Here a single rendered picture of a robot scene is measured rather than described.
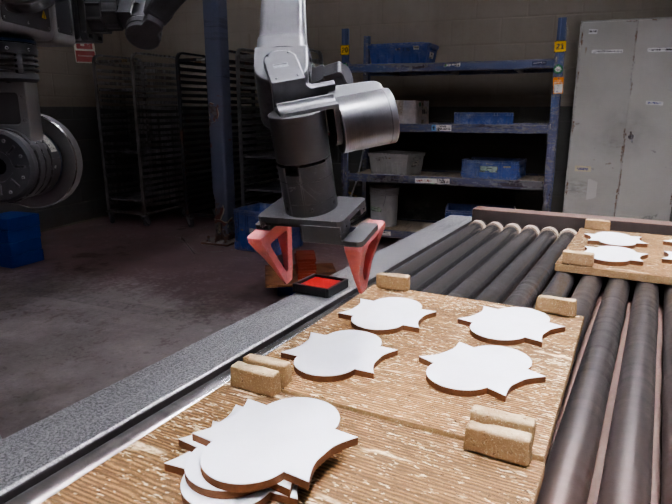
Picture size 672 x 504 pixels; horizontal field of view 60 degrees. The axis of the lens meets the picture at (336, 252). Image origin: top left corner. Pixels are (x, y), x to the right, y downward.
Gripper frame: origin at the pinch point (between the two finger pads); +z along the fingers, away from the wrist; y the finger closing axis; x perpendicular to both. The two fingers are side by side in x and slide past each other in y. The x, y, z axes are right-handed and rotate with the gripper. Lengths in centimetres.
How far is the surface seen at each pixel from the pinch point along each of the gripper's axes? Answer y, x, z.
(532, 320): -19.7, -23.1, 17.5
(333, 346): 1.8, -2.7, 11.7
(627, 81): -25, -456, 80
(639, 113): -36, -451, 104
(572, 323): -24.9, -26.4, 19.4
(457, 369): -14.2, -3.1, 12.2
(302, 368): 2.2, 4.4, 9.8
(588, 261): -25, -60, 27
